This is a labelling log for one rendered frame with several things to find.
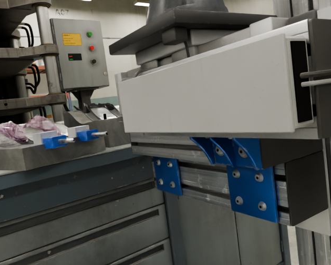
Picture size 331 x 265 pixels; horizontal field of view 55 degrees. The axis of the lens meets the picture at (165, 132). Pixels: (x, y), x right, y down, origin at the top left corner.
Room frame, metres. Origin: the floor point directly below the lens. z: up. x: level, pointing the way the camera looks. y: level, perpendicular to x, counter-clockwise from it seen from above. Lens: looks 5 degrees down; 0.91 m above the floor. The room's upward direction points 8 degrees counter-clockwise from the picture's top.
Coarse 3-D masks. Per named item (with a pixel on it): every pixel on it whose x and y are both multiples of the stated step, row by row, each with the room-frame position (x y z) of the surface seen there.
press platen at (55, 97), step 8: (40, 96) 1.64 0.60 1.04; (48, 96) 1.64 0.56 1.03; (56, 96) 1.64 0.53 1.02; (64, 96) 1.68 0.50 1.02; (0, 104) 1.57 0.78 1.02; (8, 104) 1.59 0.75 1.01; (16, 104) 1.61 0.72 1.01; (24, 104) 1.64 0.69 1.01; (32, 104) 1.64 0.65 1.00; (40, 104) 1.64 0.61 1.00; (48, 104) 1.66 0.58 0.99; (56, 104) 1.66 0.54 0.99; (40, 112) 2.14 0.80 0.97
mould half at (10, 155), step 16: (32, 128) 0.98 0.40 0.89; (64, 128) 1.04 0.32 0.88; (0, 144) 0.85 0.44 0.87; (16, 144) 0.86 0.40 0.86; (32, 144) 0.83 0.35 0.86; (80, 144) 0.89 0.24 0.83; (96, 144) 0.93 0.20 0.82; (0, 160) 0.82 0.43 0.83; (16, 160) 0.77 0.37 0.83; (32, 160) 0.77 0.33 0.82; (48, 160) 0.80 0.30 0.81; (64, 160) 0.84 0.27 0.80
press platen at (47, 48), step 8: (0, 48) 1.60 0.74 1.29; (8, 48) 1.62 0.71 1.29; (16, 48) 1.64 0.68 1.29; (24, 48) 1.64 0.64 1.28; (32, 48) 1.64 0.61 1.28; (40, 48) 1.64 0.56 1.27; (48, 48) 1.64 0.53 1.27; (56, 48) 1.68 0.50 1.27; (0, 56) 1.59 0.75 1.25; (8, 56) 1.61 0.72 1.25; (16, 56) 1.64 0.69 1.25; (24, 56) 1.65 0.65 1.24; (32, 56) 1.67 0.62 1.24; (40, 56) 1.68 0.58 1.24; (56, 56) 1.70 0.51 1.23; (32, 64) 2.02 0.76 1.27; (24, 72) 2.22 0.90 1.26; (32, 88) 2.27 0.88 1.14
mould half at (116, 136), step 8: (72, 112) 1.26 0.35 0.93; (80, 112) 1.27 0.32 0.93; (96, 112) 1.29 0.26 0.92; (104, 112) 1.30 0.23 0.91; (64, 120) 1.30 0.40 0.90; (72, 120) 1.23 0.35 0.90; (80, 120) 1.20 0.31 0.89; (88, 120) 1.21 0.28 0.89; (96, 120) 1.06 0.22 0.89; (104, 120) 1.01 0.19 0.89; (112, 120) 1.02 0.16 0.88; (96, 128) 1.07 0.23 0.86; (104, 128) 1.02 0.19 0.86; (112, 128) 1.02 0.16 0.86; (120, 128) 1.03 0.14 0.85; (104, 136) 1.02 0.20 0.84; (112, 136) 1.01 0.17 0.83; (120, 136) 1.03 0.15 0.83; (128, 136) 1.05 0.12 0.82; (112, 144) 1.01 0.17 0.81; (120, 144) 1.03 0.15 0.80
